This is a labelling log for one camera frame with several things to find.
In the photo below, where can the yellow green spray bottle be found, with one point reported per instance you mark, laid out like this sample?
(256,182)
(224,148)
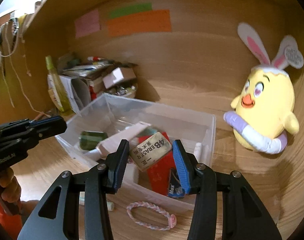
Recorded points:
(57,90)

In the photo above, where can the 4B eraser block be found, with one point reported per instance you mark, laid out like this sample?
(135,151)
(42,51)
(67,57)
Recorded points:
(150,151)

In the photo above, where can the teal lotion bottle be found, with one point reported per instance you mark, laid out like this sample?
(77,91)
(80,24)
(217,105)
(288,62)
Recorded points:
(148,132)

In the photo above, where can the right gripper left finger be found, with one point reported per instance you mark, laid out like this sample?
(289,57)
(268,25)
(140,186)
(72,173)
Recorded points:
(56,215)

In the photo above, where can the pink cream tube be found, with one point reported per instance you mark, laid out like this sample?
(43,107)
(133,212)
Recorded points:
(110,144)

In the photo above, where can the orange sticky note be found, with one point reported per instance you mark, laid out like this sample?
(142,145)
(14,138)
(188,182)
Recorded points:
(141,22)

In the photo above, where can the blue razor blade box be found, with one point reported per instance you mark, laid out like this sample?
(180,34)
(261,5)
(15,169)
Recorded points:
(174,187)

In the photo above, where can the red foil tea packet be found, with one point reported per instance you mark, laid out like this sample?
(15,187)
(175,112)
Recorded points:
(158,174)

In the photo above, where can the pink sticky note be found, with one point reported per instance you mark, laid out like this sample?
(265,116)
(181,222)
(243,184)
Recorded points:
(87,24)

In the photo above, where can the clear plastic storage bin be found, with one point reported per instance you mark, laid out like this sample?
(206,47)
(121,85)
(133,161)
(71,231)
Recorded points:
(112,114)

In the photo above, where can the green sticky note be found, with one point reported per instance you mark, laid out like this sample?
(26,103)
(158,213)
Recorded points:
(130,9)

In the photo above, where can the stack of books and papers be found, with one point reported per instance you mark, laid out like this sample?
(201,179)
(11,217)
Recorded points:
(92,74)

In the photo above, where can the white folded paper box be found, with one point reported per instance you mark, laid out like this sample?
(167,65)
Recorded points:
(77,90)

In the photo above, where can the small open cardboard box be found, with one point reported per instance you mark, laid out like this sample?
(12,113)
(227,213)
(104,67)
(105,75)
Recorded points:
(115,76)

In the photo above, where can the dark green glass bottle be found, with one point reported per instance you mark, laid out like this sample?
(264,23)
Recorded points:
(88,140)

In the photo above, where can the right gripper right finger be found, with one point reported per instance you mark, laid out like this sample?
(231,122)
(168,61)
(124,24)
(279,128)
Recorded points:
(244,214)

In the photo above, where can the white pink lip balm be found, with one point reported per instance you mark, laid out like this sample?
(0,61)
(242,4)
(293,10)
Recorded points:
(198,151)

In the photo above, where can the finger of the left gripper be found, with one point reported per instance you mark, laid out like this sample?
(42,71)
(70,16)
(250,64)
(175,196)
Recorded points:
(14,123)
(48,127)

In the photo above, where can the white bowl of trinkets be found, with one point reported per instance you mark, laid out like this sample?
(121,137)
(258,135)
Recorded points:
(124,91)

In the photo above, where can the person left hand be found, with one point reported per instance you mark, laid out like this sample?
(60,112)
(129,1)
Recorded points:
(11,192)

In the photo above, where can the red white glue stick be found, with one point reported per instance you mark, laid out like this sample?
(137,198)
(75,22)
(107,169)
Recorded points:
(95,58)

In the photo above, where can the yellow chick bunny plush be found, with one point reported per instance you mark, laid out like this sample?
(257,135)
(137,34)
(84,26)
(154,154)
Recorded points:
(262,114)

